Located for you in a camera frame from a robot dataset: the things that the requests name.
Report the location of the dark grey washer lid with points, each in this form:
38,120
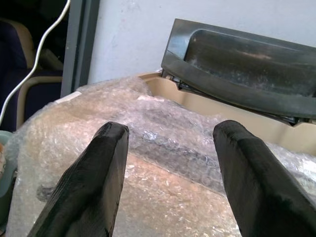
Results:
237,74

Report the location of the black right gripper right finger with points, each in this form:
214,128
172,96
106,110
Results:
256,182

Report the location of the beige washing machine body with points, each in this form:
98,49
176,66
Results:
222,116

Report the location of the beige framed dark chair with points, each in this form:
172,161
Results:
27,74

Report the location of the grey door frame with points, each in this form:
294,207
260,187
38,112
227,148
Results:
79,44

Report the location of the bubble wrap covered washer top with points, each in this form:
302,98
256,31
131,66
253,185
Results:
158,160

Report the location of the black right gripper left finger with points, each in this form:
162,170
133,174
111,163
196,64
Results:
91,182

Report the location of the pale green plastic container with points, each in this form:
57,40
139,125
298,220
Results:
6,163

